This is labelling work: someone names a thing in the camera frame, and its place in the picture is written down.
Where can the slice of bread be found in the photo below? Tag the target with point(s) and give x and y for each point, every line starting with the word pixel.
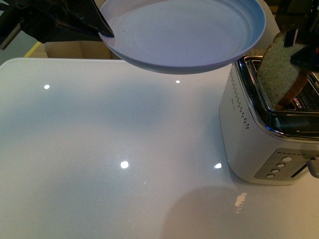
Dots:
pixel 280 80

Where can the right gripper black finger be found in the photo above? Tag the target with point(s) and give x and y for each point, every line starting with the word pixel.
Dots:
pixel 307 58
pixel 290 37

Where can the white and chrome toaster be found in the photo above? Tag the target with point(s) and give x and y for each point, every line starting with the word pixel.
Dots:
pixel 263 145

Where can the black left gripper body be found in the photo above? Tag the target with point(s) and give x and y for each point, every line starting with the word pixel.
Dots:
pixel 44 20

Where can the light blue round plate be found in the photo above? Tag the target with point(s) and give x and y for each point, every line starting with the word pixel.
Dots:
pixel 182 36

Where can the beige left chair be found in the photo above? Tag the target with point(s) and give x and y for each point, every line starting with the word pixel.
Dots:
pixel 79 50

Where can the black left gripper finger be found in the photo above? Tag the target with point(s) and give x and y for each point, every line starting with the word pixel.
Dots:
pixel 83 16

